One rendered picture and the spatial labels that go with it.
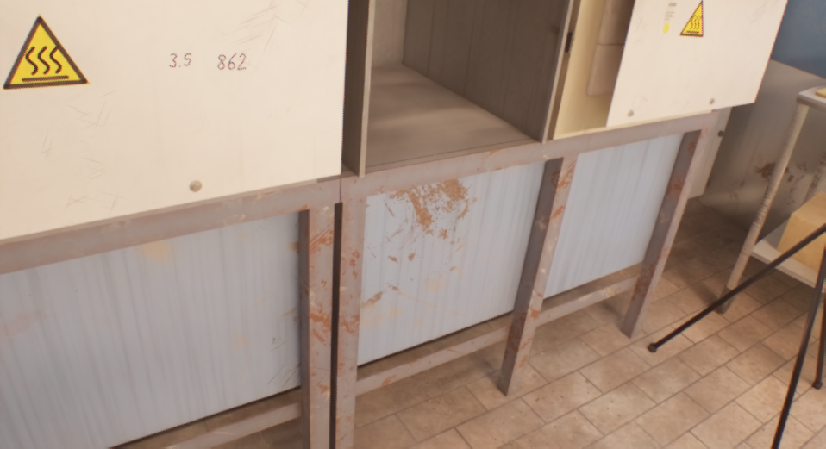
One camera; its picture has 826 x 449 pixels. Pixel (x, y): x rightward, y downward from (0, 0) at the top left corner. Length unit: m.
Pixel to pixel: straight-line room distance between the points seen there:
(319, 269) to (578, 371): 1.12
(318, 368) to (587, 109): 0.84
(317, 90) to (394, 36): 0.93
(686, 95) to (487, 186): 0.51
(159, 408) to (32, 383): 0.27
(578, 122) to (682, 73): 0.26
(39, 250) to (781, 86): 2.94
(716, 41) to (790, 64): 1.63
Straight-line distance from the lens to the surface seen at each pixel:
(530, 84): 1.40
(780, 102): 3.19
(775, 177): 2.34
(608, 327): 2.31
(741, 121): 3.29
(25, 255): 1.04
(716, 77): 1.61
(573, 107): 1.42
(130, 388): 1.32
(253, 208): 1.07
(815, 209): 2.60
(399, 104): 1.50
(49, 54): 0.79
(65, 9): 0.78
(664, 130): 1.75
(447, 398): 1.89
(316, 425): 1.51
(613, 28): 1.42
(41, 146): 0.83
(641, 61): 1.34
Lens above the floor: 1.36
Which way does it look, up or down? 30 degrees down
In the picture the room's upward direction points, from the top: 6 degrees clockwise
